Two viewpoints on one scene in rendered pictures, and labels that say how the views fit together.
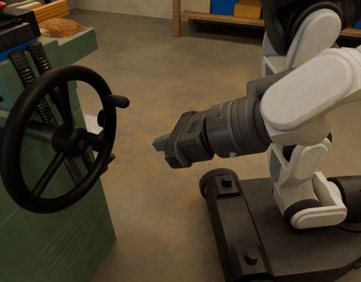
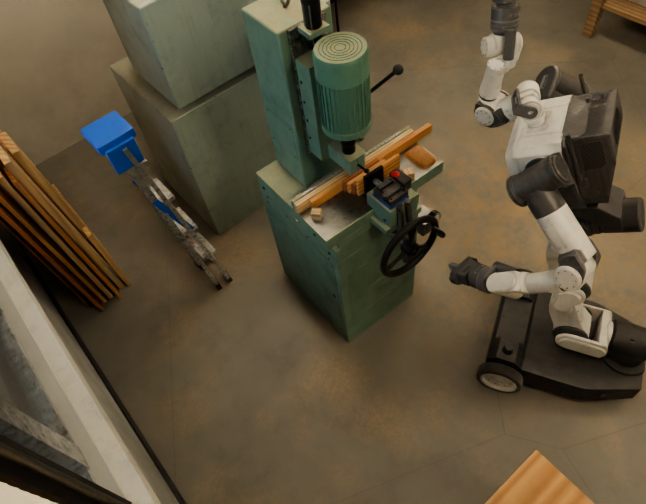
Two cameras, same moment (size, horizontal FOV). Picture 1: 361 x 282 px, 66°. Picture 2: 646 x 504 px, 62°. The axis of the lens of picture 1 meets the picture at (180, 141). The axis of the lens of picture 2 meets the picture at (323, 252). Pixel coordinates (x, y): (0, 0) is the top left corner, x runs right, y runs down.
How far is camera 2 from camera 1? 151 cm
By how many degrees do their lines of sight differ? 29
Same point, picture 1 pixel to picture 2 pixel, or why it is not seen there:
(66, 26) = (425, 161)
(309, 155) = (564, 297)
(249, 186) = (546, 296)
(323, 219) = (583, 347)
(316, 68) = (506, 276)
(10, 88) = (391, 220)
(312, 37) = not seen: hidden behind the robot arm
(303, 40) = not seen: hidden behind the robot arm
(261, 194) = not seen: hidden behind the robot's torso
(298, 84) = (500, 278)
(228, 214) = (511, 312)
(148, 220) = (444, 289)
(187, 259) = (464, 333)
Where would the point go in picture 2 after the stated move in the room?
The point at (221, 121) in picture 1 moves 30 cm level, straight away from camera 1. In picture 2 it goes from (474, 275) to (518, 218)
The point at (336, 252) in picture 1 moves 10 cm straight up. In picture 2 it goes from (586, 377) to (593, 368)
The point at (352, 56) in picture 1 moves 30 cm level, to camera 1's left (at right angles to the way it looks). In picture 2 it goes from (519, 278) to (428, 244)
